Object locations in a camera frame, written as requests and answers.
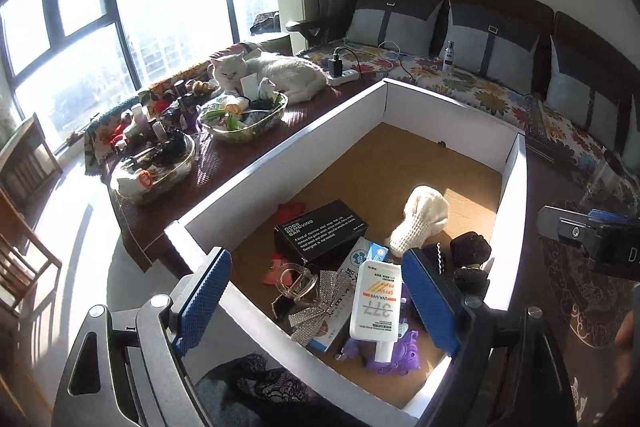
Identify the purple toy wand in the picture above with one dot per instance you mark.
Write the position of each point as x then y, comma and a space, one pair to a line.
395, 357

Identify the black rectangular box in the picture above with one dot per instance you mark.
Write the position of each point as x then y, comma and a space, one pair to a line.
320, 232

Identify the black lace fabric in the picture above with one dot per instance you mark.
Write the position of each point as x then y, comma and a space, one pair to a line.
270, 392

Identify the red cloth piece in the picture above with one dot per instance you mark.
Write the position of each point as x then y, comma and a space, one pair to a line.
291, 211

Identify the cream knitted glove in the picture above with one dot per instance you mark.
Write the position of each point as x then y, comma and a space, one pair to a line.
422, 217

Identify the white cat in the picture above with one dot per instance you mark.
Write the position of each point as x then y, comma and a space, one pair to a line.
285, 74

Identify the dark brown side table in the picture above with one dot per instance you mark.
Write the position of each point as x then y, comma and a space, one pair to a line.
240, 157

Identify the cluster of cosmetic bottles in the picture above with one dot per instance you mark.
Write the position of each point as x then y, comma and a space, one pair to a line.
155, 117

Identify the floral blanket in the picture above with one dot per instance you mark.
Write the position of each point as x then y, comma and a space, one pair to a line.
475, 82

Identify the grey two-tone cushion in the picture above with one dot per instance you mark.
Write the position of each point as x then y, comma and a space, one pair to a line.
495, 52
395, 27
632, 137
585, 97

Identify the rhinestone bow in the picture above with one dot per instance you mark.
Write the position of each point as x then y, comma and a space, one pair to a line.
320, 307

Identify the clear jar with black lid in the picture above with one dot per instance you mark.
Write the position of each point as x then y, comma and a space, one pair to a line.
607, 177

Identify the wooden chair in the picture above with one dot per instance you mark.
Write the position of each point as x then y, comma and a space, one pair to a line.
25, 207

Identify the clear hair claw clip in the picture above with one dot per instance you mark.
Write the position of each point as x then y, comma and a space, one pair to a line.
297, 287

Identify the small white bottle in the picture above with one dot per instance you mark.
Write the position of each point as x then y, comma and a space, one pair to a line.
449, 57

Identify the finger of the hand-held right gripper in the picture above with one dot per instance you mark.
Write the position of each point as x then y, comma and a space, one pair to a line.
565, 227
607, 217

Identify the white and blue cream box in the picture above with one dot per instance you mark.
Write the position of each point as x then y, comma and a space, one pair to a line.
365, 252

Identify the oval glass bowl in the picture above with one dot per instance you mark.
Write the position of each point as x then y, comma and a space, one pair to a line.
245, 122

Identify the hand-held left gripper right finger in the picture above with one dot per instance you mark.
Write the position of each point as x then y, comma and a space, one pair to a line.
430, 302

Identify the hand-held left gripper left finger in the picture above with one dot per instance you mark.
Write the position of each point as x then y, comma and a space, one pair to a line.
205, 297

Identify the white cardboard box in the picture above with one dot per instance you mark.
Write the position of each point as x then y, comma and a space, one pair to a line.
380, 112

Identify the white sunscreen bottle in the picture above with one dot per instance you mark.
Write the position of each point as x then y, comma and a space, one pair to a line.
375, 307

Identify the black fuzzy cloth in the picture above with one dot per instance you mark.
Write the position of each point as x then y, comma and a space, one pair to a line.
470, 247
470, 284

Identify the round glass bowl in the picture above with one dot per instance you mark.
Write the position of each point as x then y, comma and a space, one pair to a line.
155, 172

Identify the white power strip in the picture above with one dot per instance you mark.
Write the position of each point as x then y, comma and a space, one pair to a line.
345, 78

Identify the brown patterned desktop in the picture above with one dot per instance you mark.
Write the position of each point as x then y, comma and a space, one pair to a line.
575, 307

